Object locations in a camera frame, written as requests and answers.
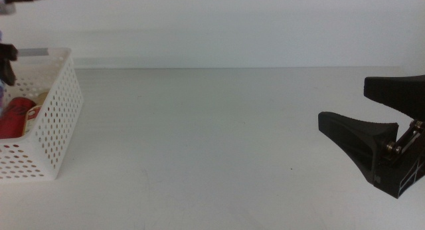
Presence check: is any clear water bottle blue cap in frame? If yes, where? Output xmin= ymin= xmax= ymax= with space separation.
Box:
xmin=0 ymin=30 xmax=5 ymax=117

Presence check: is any red soda can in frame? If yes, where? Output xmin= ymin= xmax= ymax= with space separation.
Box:
xmin=0 ymin=96 xmax=37 ymax=140

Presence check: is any yellow tea bottle green label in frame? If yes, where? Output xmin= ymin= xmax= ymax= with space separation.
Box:
xmin=23 ymin=92 xmax=50 ymax=135

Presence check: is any white perforated plastic basket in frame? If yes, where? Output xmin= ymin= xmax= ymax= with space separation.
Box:
xmin=0 ymin=47 xmax=84 ymax=181

